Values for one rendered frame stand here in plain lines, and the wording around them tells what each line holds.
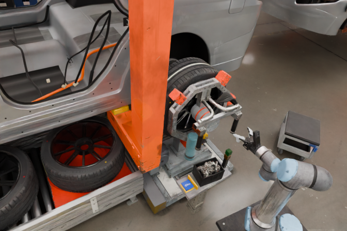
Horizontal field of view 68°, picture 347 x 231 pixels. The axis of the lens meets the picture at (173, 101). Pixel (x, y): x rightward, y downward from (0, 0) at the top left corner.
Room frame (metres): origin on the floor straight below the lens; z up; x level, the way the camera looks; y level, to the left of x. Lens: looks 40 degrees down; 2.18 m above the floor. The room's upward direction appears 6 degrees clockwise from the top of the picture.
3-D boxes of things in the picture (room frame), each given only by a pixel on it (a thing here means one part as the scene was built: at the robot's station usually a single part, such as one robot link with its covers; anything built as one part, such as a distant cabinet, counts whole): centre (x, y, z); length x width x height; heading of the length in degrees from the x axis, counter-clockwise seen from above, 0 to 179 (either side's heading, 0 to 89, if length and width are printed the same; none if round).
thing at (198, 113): (1.45, -0.25, 0.85); 0.21 x 0.14 x 0.14; 37
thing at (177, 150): (1.64, -0.11, 0.32); 0.40 x 0.30 x 0.28; 127
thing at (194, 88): (1.50, -0.21, 0.85); 0.54 x 0.07 x 0.54; 127
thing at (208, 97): (1.46, -0.36, 1.03); 0.19 x 0.18 x 0.11; 37
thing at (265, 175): (1.11, -0.72, 0.69); 0.12 x 0.09 x 0.12; 78
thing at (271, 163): (1.12, -0.71, 0.81); 0.12 x 0.09 x 0.10; 37
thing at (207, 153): (1.66, -0.14, 0.13); 0.50 x 0.36 x 0.10; 127
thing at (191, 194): (1.18, -0.31, 0.44); 0.43 x 0.17 x 0.03; 127
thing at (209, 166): (1.19, -0.33, 0.51); 0.20 x 0.14 x 0.13; 119
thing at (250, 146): (1.26, -0.60, 0.80); 0.12 x 0.08 x 0.09; 37
